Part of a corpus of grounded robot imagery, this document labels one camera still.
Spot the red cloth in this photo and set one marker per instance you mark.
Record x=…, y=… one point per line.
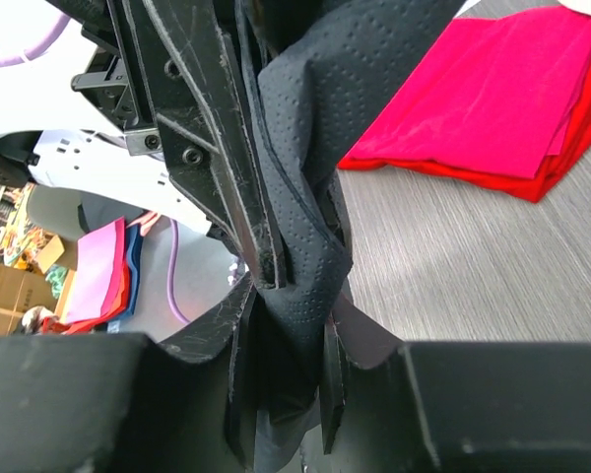
x=561, y=167

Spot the cardboard box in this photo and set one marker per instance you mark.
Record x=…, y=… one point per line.
x=27, y=305

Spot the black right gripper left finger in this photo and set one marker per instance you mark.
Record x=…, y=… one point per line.
x=125, y=403

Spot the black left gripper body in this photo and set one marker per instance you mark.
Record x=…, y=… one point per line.
x=112, y=83

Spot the magenta cloth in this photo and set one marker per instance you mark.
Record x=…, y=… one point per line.
x=473, y=93

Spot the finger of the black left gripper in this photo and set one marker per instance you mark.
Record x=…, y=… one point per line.
x=185, y=77

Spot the stack of coloured paper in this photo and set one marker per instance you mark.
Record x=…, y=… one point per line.
x=99, y=288

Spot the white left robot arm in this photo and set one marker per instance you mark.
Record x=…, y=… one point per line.
x=52, y=136

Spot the dark blue paper napkin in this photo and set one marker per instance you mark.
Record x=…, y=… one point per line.
x=317, y=73

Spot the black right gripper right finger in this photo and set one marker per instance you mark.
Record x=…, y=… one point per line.
x=389, y=405

